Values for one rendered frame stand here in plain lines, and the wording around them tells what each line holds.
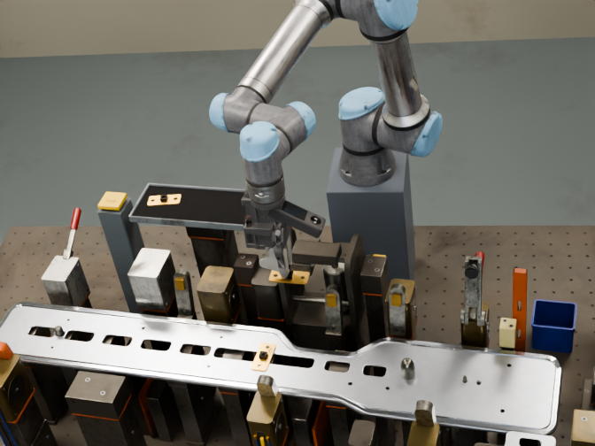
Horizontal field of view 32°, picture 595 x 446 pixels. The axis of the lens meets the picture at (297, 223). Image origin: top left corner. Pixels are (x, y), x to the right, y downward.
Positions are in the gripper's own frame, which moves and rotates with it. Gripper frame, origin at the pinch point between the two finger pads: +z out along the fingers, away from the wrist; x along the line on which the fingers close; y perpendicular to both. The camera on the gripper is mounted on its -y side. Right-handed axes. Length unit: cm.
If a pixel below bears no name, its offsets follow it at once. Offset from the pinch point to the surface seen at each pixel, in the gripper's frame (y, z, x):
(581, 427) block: -61, 22, 18
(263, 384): 4.4, 19.2, 15.4
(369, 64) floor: 34, 117, -294
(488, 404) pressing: -43, 28, 8
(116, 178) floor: 137, 122, -196
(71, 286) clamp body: 64, 26, -18
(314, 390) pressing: -4.5, 28.5, 7.7
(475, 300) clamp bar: -38.4, 16.6, -12.1
